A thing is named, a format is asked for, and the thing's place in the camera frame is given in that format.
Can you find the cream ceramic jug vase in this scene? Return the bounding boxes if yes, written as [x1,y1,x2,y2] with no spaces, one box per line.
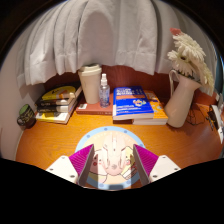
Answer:
[164,69,203,129]

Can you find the blue book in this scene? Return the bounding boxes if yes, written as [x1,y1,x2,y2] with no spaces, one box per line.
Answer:
[112,85,155,121]

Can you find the clear spray bottle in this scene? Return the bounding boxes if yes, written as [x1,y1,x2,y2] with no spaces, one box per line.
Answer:
[98,73,111,108]

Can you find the white flower bouquet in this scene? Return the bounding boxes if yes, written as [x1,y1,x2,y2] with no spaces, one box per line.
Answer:
[166,27,215,96]

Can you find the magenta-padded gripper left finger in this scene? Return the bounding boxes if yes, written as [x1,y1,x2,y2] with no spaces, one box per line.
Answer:
[45,143,95,187]

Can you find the black cable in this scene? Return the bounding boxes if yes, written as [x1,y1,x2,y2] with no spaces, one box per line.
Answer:
[186,103,214,127]

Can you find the yellow and black book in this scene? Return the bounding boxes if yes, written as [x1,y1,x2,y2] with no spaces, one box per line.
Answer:
[41,85,83,101]

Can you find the pink computer mouse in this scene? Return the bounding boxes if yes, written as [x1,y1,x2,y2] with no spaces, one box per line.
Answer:
[100,134,129,176]

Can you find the cream lidded travel cup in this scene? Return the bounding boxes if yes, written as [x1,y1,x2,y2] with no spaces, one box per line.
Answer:
[77,63,103,105]

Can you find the orange book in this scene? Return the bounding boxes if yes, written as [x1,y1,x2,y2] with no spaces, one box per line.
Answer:
[132,89,169,126]

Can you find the reddish brown book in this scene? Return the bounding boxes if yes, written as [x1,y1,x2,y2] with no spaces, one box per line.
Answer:
[75,94,114,116]

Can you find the dark green mug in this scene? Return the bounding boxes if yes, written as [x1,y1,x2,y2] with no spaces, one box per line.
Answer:
[16,103,37,130]

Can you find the white curtain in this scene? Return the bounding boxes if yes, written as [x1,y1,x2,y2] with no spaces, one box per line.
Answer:
[16,0,218,96]

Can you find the white flat device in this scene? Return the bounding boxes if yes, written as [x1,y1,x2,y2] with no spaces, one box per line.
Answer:
[209,104,224,144]

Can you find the yellow and white book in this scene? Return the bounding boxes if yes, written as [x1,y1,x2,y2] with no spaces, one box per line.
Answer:
[35,108,76,125]

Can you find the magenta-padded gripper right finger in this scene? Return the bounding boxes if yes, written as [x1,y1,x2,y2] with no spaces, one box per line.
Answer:
[132,143,181,187]

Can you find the round light blue mouse pad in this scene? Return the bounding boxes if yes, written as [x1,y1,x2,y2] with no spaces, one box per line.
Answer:
[74,125,146,191]

